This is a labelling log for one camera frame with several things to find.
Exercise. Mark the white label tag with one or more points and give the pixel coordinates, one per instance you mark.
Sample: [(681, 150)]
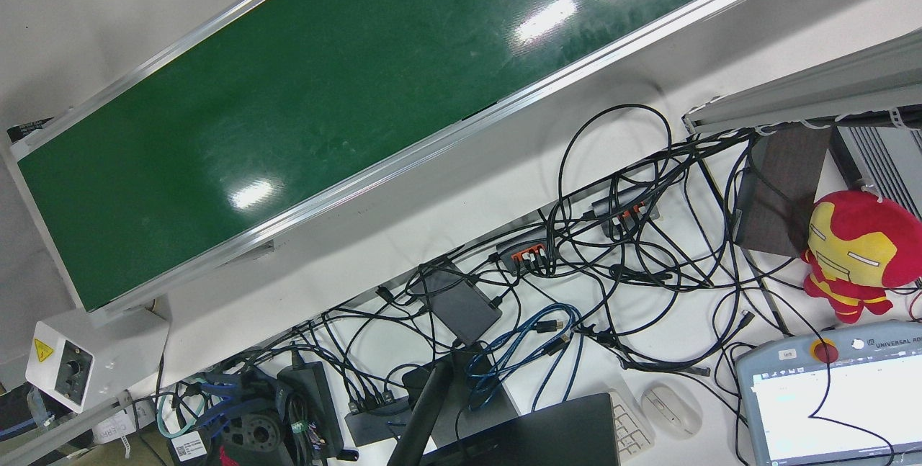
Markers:
[(189, 446)]

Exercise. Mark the black robot flange device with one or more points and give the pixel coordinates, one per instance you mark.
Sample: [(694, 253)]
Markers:
[(252, 437)]

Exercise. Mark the black docking hub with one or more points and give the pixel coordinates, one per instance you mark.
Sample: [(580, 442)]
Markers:
[(374, 423)]

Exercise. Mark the green conveyor belt aluminium frame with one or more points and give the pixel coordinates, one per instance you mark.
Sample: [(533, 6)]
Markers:
[(360, 91)]

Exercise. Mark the black monitor stand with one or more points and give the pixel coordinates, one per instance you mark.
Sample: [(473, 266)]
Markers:
[(425, 408)]

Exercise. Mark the grey USB hub orange ports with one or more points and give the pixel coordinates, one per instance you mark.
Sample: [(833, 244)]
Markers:
[(625, 210), (526, 250)]

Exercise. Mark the dark brown base plate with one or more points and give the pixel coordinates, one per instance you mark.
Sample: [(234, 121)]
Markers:
[(781, 185)]

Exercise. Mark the grey robot teach pendant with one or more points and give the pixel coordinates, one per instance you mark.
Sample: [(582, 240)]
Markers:
[(828, 408)]

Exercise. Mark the red yellow Iron Man plush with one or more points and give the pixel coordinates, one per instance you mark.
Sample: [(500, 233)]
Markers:
[(857, 250)]

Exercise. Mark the white conveyor control box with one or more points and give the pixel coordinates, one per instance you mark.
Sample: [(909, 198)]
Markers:
[(86, 358)]

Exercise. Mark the black flat box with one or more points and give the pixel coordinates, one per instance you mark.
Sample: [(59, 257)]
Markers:
[(461, 304)]

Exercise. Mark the aluminium profile post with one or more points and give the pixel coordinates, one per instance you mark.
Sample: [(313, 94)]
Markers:
[(807, 91)]

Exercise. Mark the black ribbed metal box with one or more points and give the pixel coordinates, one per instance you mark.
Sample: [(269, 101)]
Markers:
[(882, 163)]

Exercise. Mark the black computer monitor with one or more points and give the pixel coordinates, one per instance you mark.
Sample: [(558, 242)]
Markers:
[(533, 437)]

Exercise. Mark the white keyboard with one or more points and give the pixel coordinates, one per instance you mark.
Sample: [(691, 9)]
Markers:
[(632, 426)]

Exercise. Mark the white computer mouse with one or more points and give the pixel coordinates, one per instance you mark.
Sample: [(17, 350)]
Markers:
[(671, 412)]

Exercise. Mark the black power adapter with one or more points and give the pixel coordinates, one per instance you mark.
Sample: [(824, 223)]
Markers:
[(306, 401)]

